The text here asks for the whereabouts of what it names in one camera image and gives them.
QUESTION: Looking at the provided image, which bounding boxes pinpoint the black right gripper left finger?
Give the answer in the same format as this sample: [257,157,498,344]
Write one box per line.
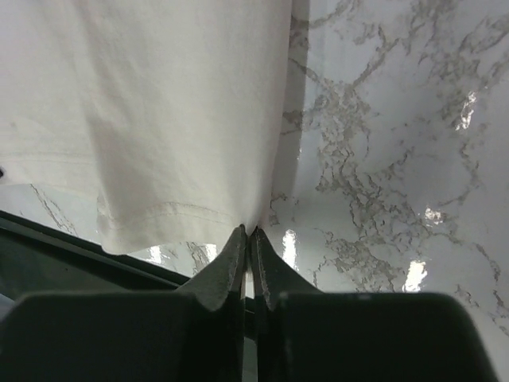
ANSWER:
[1,226,247,381]

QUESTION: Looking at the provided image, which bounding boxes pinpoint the cream green Charlie Brown shirt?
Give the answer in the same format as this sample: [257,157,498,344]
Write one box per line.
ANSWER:
[1,1,292,255]

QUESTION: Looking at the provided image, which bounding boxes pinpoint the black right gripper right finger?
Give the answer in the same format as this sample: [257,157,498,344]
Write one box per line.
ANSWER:
[249,229,497,381]

